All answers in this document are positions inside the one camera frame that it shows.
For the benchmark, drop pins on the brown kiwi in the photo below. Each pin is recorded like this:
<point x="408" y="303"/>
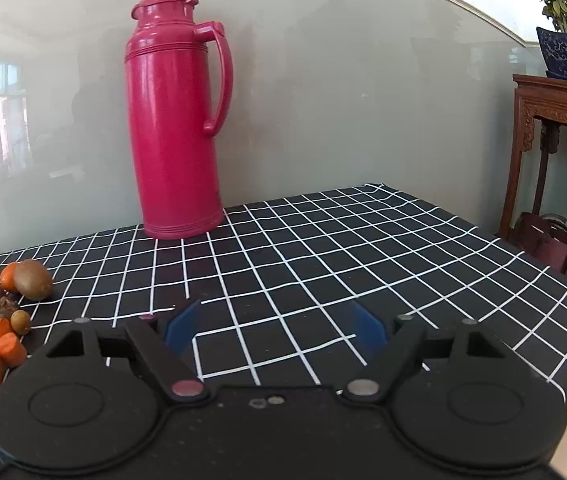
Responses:
<point x="35" y="280"/>

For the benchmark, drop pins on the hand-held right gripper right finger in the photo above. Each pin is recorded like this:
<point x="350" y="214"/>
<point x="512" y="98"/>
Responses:
<point x="369" y="331"/>

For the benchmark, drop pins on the knobbly brown dried fruit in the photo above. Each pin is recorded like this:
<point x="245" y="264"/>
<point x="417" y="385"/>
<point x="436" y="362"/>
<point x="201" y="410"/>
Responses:
<point x="3" y="305"/>

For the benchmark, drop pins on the dark red bag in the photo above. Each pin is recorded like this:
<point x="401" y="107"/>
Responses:
<point x="546" y="245"/>

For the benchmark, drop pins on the black white checked tablecloth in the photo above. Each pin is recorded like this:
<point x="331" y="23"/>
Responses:
<point x="313" y="260"/>

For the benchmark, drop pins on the pink thermos flask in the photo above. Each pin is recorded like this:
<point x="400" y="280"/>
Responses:
<point x="176" y="135"/>

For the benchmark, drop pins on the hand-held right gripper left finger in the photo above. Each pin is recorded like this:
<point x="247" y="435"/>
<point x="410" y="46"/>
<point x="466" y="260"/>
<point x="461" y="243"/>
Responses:
<point x="183" y="332"/>

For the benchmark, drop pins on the carved wooden plant stand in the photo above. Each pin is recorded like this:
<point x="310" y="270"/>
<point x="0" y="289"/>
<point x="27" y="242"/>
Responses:
<point x="548" y="105"/>

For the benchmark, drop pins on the small round brown fruit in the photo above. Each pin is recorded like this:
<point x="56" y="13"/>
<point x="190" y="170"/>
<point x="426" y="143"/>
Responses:
<point x="20" y="321"/>

